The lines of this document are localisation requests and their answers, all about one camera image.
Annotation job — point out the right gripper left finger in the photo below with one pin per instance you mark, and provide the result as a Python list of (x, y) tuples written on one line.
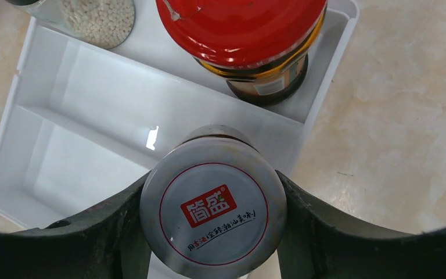
[(103, 241)]

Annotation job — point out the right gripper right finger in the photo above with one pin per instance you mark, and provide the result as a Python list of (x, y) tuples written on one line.
[(321, 241)]

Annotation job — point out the white lid sauce jar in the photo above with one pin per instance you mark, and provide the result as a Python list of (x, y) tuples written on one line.
[(213, 207)]

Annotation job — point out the white divided plastic tray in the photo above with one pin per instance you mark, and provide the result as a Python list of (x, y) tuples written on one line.
[(81, 124)]

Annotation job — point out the red lid sauce jar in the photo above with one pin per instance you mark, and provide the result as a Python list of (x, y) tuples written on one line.
[(260, 48)]

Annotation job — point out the black cap sesame jar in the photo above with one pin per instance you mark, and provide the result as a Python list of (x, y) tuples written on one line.
[(103, 23)]

